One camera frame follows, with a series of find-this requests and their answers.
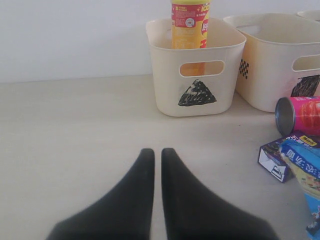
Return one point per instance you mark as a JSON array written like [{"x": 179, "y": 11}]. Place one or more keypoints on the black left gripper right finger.
[{"x": 193, "y": 212}]

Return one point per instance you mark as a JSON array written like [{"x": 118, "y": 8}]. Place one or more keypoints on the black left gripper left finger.
[{"x": 124, "y": 213}]

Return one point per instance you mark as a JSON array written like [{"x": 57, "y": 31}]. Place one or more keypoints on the blue instant noodle bag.
[{"x": 304, "y": 162}]

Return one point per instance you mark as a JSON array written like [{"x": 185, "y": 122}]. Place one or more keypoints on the yellow Lays chips can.
[{"x": 189, "y": 24}]

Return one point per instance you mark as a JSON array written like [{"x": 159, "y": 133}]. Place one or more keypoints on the purple juice carton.
[{"x": 269, "y": 156}]

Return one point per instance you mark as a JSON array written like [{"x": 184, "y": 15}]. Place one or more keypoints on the cream bin with triangle mark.
[{"x": 195, "y": 82}]

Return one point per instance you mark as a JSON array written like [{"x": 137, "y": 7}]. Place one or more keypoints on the pink Lays chips can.
[{"x": 298, "y": 114}]

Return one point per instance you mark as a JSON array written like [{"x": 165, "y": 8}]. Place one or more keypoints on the cream bin with square mark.
[{"x": 281, "y": 58}]

